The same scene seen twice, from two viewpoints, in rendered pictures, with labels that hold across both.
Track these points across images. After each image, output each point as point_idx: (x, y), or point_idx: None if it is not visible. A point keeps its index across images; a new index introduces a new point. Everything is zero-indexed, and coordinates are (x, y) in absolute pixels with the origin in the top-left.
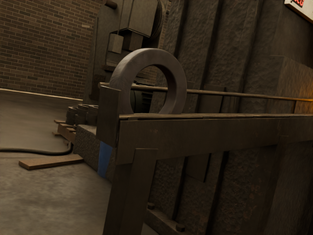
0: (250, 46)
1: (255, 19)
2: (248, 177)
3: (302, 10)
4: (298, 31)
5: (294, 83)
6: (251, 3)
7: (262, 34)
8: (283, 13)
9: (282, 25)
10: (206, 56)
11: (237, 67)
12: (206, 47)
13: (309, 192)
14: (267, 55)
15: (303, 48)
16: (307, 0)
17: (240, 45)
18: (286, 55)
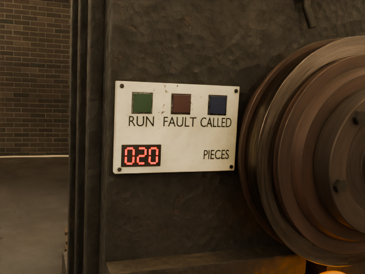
0: (93, 236)
1: (91, 191)
2: None
3: (166, 167)
4: (183, 197)
5: None
6: (85, 162)
7: (102, 219)
8: (118, 187)
9: (125, 205)
10: (76, 227)
11: (83, 269)
12: (75, 212)
13: None
14: (104, 261)
15: (213, 217)
16: (175, 146)
17: (83, 230)
18: (159, 246)
